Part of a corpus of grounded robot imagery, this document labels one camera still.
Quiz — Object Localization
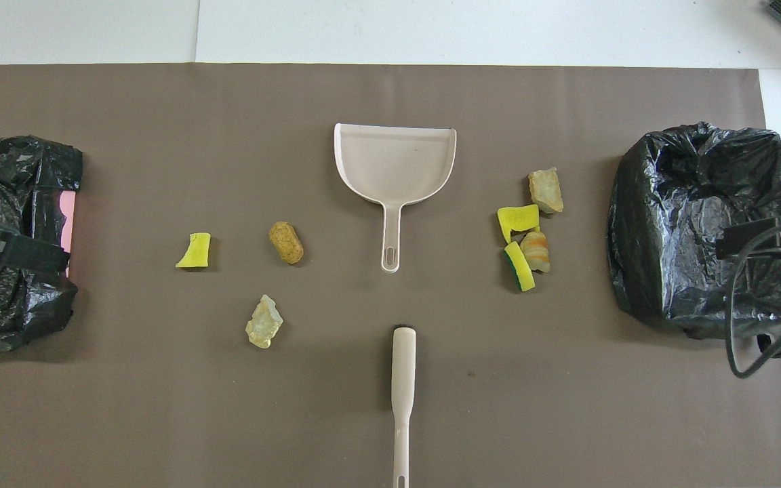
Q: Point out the small yellow sponge piece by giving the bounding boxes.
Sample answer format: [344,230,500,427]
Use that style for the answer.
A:
[175,232,212,269]

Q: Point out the tan lump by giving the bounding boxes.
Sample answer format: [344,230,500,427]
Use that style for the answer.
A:
[527,167,565,215]

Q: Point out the orange striped croissant toy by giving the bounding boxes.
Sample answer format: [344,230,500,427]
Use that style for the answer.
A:
[520,231,552,274]

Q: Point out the notched yellow sponge piece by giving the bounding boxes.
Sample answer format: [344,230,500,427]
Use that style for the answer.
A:
[497,204,541,245]

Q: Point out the yellow sponge with green backing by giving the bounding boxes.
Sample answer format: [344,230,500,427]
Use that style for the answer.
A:
[504,241,537,293]

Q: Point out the pale translucent lump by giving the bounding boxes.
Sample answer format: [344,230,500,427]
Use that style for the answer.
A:
[245,294,284,349]

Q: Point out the brown potato-shaped lump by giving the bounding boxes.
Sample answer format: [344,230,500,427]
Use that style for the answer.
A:
[268,221,304,264]

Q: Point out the beige plastic dustpan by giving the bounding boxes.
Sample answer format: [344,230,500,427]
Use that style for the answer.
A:
[334,123,458,274]

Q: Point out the beige hand brush black bristles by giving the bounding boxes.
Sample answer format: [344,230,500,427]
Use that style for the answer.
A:
[391,325,418,488]

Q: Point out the pink bin with black bag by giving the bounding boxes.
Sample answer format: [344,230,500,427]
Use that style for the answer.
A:
[0,136,84,353]

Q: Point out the bin lined with black bag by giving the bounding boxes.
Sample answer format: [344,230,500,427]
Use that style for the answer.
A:
[607,122,781,359]

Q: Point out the brown paper table mat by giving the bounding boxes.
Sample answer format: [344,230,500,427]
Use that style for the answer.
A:
[0,64,781,488]

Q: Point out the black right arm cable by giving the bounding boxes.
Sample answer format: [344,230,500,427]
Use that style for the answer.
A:
[726,217,781,379]

